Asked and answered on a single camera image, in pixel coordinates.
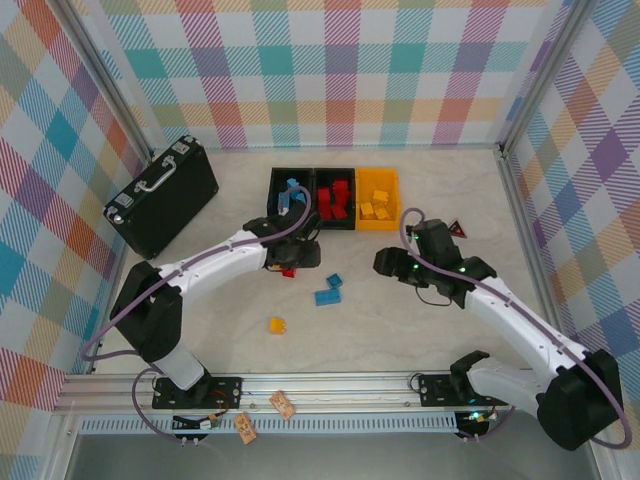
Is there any aluminium side rail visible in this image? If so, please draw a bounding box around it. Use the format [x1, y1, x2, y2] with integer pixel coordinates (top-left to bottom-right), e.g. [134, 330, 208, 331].
[492, 144, 574, 371]

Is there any black connector with green light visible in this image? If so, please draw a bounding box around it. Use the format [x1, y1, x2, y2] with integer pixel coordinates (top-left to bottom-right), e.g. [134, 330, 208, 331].
[457, 409, 494, 442]

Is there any yellow plastic bin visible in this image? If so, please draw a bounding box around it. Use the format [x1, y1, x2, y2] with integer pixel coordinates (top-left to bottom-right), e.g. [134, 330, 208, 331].
[355, 168, 404, 232]

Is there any grey metal panel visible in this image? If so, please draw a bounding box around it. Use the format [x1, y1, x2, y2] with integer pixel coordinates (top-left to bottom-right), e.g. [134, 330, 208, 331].
[64, 432, 601, 480]

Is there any black briefcase with metal handle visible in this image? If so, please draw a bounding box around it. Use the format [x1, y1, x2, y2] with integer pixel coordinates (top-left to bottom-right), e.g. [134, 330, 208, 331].
[103, 135, 220, 261]

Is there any black plastic bin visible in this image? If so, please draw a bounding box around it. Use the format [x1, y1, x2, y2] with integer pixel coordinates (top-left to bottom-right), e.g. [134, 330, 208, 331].
[312, 168, 359, 231]
[268, 167, 317, 229]

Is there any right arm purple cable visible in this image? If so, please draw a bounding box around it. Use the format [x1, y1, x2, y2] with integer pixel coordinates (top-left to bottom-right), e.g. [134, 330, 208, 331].
[398, 208, 630, 449]

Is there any orange paper tag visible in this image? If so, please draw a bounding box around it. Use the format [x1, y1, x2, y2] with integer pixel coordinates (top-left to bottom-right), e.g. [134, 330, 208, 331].
[269, 391, 297, 419]
[234, 412, 258, 444]

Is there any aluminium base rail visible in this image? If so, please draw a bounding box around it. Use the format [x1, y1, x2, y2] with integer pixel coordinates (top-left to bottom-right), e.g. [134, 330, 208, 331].
[52, 368, 604, 416]

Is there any aluminium frame post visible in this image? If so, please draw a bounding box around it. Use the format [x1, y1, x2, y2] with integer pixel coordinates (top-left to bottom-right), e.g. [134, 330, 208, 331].
[498, 0, 601, 154]
[58, 0, 155, 164]

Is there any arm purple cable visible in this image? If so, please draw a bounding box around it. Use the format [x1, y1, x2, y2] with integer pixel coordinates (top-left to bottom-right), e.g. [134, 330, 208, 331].
[79, 187, 314, 446]
[398, 208, 630, 449]

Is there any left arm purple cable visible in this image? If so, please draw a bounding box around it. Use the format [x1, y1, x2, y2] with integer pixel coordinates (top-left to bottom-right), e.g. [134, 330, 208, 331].
[79, 187, 314, 446]

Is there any thin black camera cable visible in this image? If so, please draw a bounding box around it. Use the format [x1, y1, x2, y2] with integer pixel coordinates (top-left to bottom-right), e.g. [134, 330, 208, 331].
[416, 285, 455, 310]

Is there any slotted white cable duct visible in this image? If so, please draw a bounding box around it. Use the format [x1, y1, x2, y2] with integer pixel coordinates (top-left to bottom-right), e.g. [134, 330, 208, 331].
[79, 412, 459, 435]

